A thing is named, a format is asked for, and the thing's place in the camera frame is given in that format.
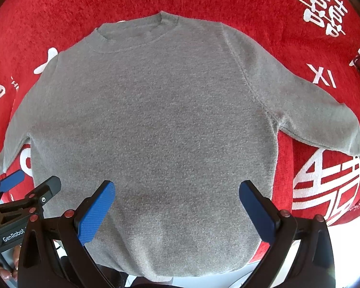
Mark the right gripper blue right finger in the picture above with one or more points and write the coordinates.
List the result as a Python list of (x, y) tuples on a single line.
[(273, 228)]

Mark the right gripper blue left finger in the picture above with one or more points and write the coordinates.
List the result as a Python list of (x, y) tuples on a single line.
[(78, 227)]

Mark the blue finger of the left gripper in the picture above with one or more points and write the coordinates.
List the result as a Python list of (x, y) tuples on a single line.
[(10, 181), (33, 202)]

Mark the grey knit sweater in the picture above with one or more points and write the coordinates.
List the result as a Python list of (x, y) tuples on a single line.
[(176, 112)]

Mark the person's left hand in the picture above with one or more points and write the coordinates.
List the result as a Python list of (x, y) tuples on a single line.
[(9, 264)]

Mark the red blanket with white characters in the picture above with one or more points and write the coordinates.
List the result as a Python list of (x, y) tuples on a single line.
[(315, 39)]

